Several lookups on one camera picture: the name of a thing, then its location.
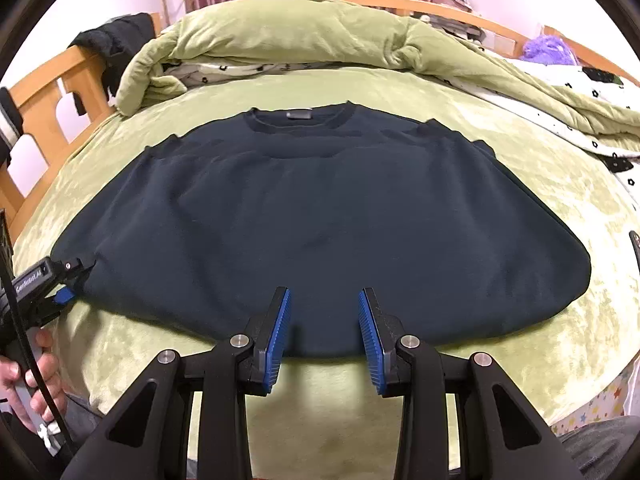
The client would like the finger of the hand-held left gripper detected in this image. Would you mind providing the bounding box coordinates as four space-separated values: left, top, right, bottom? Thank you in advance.
37 285 76 322
59 257 96 286

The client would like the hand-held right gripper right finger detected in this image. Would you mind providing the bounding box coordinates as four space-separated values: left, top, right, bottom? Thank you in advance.
356 287 583 480

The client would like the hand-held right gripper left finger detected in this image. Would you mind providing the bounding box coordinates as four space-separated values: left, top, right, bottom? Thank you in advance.
60 286 292 480

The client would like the navy sweatshirt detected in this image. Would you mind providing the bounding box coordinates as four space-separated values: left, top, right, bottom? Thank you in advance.
50 101 593 358

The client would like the person's left hand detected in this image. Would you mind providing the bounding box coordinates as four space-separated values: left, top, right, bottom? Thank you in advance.
0 330 68 428

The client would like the black white striped object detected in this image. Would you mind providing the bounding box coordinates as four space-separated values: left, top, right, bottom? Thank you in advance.
0 87 26 163

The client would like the black jacket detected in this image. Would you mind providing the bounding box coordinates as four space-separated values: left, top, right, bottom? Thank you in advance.
70 12 156 116

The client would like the green plush bed blanket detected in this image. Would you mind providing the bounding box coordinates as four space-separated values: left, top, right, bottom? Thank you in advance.
12 67 640 471

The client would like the star printed sheet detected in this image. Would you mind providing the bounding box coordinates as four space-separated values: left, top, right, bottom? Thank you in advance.
552 355 640 436

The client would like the black curved object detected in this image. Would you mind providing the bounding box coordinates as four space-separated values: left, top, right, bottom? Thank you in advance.
627 230 640 278

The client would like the wooden rack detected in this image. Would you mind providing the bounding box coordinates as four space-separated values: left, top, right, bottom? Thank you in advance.
159 0 197 23

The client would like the green quilt with floral lining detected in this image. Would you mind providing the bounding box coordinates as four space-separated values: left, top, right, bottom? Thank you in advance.
116 0 640 188

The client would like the purple plush toy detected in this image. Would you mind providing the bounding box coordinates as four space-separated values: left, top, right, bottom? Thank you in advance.
522 35 581 67

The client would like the grey clutter pile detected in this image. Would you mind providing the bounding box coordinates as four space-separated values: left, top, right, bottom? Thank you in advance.
431 0 483 41

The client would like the black cable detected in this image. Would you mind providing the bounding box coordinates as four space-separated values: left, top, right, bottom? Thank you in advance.
0 252 77 460

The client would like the wooden bed frame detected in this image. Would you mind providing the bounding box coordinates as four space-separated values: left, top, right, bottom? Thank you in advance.
0 0 586 246

